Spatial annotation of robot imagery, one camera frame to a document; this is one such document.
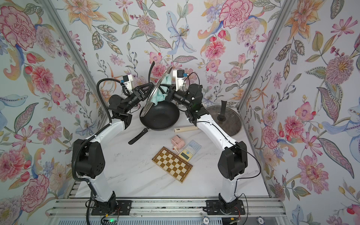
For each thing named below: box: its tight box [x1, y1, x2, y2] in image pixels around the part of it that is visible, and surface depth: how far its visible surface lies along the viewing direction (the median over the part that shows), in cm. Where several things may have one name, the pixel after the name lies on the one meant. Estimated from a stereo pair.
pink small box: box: [171, 134, 186, 150], surface depth 97 cm
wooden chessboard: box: [151, 146, 194, 184], surface depth 88 cm
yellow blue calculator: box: [178, 139, 203, 162], surface depth 97 cm
